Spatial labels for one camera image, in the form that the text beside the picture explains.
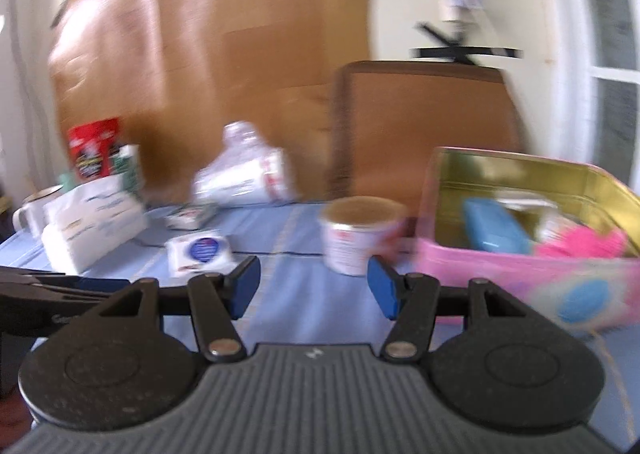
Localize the white window frame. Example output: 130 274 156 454
542 0 640 185

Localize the red tin box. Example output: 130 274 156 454
67 117 123 182

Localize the white wet wipes pack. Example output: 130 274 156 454
165 229 236 277

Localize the large cardboard sheet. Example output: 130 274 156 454
47 0 371 210

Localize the clear bag of paper cups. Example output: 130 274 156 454
192 121 296 207

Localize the white tissue pack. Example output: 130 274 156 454
41 174 150 272

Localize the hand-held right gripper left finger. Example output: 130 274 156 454
97 255 262 364

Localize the white wall fixture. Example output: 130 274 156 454
440 0 483 28

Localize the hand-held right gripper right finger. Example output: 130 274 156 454
366 257 531 360

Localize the green pouch with white cap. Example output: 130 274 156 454
114 144 143 195

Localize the blue plastic case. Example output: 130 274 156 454
462 198 533 255

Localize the pink tin box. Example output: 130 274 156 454
415 147 640 330

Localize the pink fluffy cloth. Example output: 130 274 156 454
532 227 628 260

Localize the white enamel mug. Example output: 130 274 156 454
12 185 66 235

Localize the food can with pink label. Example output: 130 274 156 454
320 197 408 276

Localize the small green printed packet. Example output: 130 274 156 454
165 204 218 230

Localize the blue checked tablecloth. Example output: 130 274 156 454
0 201 640 454

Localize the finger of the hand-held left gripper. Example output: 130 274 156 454
0 264 132 302

